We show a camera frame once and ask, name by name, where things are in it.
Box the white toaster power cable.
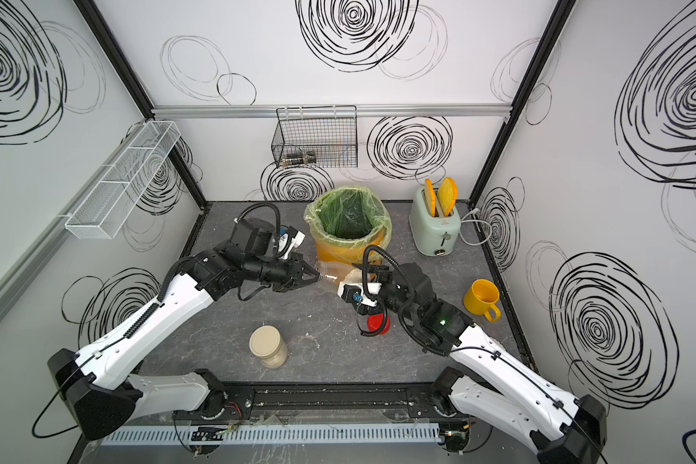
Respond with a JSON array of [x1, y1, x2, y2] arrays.
[[457, 207, 494, 247]]

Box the yellow mug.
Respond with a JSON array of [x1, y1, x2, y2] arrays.
[[463, 280, 502, 323]]

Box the beige lidded oatmeal jar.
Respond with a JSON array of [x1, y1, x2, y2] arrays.
[[249, 326, 288, 369]]

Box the black wire wall basket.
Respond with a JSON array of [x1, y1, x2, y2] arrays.
[[271, 106, 359, 168]]

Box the white wire wall shelf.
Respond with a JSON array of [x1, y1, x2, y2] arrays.
[[65, 120, 181, 240]]

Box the left yellow toast slice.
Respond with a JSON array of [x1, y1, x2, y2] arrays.
[[423, 179, 437, 218]]

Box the right yellow toast slice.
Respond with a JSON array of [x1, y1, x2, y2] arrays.
[[437, 177, 458, 217]]

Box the mint green toaster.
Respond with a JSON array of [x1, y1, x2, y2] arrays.
[[409, 188, 461, 256]]

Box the orange trash bin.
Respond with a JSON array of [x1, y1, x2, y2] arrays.
[[313, 229, 392, 265]]

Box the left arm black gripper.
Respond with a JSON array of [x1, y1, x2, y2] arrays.
[[246, 253, 325, 292]]

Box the dark item in basket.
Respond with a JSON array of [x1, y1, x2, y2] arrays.
[[281, 150, 317, 168]]

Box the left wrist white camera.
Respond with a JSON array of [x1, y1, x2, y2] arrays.
[[276, 226, 305, 259]]

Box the red jar lid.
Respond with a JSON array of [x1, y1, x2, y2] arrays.
[[367, 314, 391, 336]]

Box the clear jar with oatmeal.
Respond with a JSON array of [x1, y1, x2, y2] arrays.
[[317, 261, 363, 290]]

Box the green plastic bin liner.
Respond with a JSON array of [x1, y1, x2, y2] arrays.
[[304, 186, 392, 240]]

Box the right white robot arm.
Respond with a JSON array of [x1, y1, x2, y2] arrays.
[[331, 263, 607, 463]]

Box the white slotted cable duct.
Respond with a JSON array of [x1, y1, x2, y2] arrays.
[[101, 423, 442, 448]]

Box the yellow toast slice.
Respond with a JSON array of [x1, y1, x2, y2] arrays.
[[437, 177, 458, 217], [423, 179, 437, 218]]

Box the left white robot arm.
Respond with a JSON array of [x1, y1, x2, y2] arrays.
[[48, 218, 319, 441]]

